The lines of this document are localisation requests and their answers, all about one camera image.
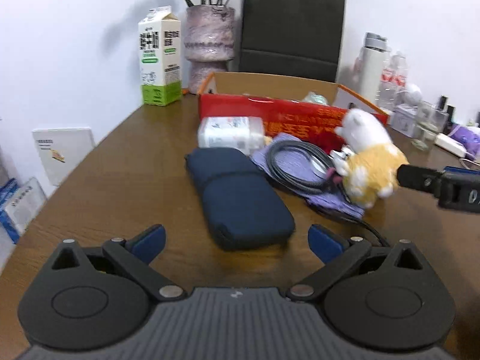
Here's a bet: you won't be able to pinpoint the white and orange plush dog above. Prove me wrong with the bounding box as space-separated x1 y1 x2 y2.
330 108 408 209

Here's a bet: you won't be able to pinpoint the purple knitted cloth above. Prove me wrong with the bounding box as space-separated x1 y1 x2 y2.
250 133 365 219

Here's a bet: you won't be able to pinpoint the navy blue fabric pouch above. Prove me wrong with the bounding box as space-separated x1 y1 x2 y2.
185 147 295 250

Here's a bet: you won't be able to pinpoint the white wet wipes pack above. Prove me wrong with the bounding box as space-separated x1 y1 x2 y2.
198 116 265 155

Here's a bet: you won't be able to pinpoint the white power strip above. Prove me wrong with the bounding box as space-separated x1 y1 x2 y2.
434 133 467 158

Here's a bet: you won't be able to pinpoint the clear drinking glass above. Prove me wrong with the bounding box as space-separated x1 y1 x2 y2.
412 101 448 151

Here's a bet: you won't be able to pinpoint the purple tissue pack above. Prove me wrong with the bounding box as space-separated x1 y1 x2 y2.
448 124 480 160

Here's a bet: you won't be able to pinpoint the white tin box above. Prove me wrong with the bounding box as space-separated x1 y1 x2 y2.
391 104 417 138

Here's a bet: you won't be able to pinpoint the dark small bottles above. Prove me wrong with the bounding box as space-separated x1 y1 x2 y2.
437 95 455 125

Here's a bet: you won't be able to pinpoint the white round lamp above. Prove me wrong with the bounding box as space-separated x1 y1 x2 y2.
400 83 423 107

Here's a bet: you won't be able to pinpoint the clear plastic water bottle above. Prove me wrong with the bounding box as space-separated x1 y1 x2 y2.
377 51 408 111

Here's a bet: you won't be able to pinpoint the blue white package stack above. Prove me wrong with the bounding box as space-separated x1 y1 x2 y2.
1 177 47 245

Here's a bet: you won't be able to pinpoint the red cardboard box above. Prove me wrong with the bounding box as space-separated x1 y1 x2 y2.
198 72 388 152

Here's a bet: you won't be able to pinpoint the white thermos bottle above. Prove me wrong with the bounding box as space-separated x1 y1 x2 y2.
357 33 389 102

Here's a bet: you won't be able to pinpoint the iridescent plastic bag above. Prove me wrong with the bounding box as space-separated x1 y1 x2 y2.
302 91 329 106

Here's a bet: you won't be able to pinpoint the black paper bag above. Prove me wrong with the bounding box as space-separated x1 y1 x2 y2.
238 0 346 82

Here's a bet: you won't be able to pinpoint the pink marbled vase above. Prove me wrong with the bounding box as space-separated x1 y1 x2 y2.
184 5 235 94

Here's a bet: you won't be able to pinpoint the white green milk carton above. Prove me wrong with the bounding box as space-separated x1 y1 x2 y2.
138 6 182 107

